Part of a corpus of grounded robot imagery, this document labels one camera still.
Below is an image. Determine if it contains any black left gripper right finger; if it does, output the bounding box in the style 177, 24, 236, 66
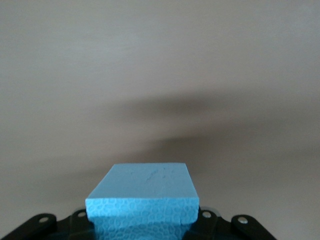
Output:
183, 205, 276, 240

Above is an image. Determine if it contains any blue foam block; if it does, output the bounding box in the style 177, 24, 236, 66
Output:
84, 163, 200, 240

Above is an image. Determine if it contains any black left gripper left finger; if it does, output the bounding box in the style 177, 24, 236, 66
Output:
0, 208, 96, 240

